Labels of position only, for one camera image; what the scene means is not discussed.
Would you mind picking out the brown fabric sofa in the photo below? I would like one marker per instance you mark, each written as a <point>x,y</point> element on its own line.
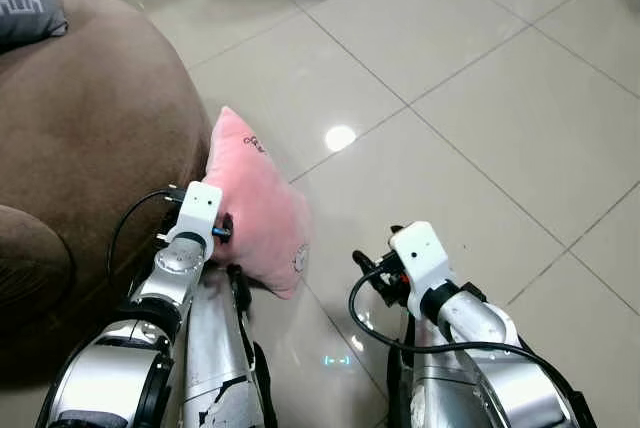
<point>90,128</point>

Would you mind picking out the pink plush pillow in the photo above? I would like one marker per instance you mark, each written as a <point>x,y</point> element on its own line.
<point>258,193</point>

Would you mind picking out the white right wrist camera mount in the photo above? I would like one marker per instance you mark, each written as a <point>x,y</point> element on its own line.
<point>420,253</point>

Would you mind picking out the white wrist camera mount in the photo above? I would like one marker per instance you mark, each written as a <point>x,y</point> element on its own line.
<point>420,253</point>
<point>197,206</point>

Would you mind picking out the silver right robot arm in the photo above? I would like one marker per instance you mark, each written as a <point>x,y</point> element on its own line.
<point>482,323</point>

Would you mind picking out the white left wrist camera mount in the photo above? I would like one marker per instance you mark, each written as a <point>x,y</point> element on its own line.
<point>197,206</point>

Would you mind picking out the silver left robot leg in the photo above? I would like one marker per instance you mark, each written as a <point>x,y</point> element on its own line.
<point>215,348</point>

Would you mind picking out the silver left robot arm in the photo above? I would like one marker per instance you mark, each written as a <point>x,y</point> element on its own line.
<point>168,270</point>

